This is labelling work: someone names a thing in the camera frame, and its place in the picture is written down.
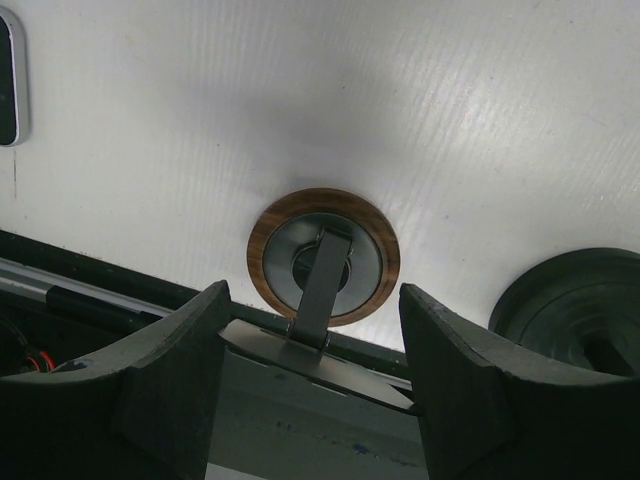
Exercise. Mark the black phone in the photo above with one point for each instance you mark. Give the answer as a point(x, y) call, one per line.
point(15, 111)

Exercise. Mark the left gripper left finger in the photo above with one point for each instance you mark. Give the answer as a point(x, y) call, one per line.
point(140, 408)

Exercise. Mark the black round phone stand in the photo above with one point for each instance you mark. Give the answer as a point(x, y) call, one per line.
point(580, 308)

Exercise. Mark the wooden base phone stand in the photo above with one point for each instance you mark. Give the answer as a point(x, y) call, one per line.
point(324, 258)

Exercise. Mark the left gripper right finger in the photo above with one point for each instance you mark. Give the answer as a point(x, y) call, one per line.
point(491, 409)

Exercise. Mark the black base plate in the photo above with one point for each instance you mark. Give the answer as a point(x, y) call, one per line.
point(137, 291)

